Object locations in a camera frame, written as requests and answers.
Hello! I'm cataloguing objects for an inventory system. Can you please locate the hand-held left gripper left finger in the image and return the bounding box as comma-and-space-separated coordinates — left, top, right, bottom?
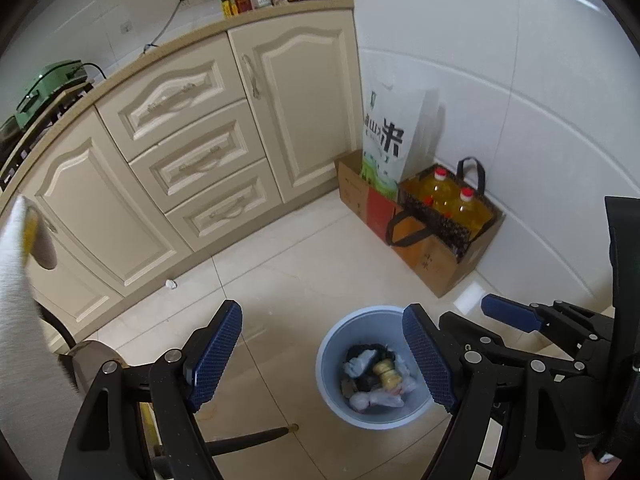
59, 300, 244, 480

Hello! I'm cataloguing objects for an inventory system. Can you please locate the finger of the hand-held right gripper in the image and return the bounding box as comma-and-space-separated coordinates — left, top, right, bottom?
481, 294, 616, 346
439, 311, 581, 368

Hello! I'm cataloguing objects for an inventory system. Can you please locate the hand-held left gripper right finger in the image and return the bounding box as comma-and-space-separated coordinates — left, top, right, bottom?
401, 302, 587, 480

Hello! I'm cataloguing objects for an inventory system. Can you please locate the pink white plastic bag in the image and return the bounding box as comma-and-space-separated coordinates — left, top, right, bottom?
348, 377, 417, 411

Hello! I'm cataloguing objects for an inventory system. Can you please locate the clear plastic bag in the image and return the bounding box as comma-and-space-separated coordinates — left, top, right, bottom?
342, 349, 378, 377

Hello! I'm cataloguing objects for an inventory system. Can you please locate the blue trash bin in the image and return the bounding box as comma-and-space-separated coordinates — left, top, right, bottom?
316, 306, 441, 431

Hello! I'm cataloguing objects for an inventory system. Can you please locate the person's right hand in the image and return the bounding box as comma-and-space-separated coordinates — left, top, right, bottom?
590, 450, 621, 480

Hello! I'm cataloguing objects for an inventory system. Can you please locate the orange cardboard box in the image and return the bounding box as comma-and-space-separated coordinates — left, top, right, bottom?
392, 212, 506, 298

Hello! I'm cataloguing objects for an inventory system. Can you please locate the round table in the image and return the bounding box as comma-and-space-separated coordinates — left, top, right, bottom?
22, 205, 301, 480

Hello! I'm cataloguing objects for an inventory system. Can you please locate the patterned carrier bag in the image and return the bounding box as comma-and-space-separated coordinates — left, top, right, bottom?
387, 156, 505, 263

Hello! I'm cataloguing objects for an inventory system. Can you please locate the yellow cooking oil bottle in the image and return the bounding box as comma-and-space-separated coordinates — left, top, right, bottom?
445, 187, 496, 241
422, 167, 463, 211

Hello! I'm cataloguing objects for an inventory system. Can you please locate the brown red cardboard box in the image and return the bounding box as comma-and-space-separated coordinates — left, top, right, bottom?
336, 150, 401, 241

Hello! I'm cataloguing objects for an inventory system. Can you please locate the white rice bag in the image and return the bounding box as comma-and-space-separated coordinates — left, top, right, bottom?
361, 80, 441, 201

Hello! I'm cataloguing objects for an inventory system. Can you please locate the cream arched drawer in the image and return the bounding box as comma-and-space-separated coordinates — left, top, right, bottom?
95, 46, 247, 163

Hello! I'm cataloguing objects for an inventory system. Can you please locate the beige kitchen countertop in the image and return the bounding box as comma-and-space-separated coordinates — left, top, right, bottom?
0, 0, 353, 201

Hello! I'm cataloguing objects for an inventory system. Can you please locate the green electric cooker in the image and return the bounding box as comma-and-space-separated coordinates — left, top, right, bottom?
14, 60, 93, 128

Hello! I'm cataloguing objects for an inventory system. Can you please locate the black power cable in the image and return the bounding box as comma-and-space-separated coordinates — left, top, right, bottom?
80, 0, 188, 81

